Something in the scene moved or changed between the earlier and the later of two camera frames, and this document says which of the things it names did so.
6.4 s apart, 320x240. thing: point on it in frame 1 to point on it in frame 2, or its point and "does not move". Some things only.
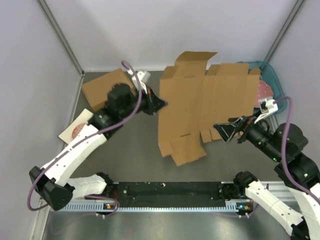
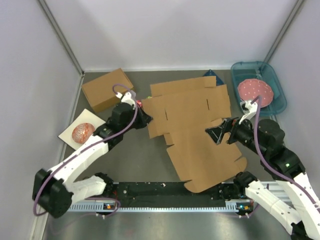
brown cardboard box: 197,99 to 182,111
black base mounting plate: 169,194 does not move
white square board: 67,135 does not move
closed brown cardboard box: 96,91 does not move
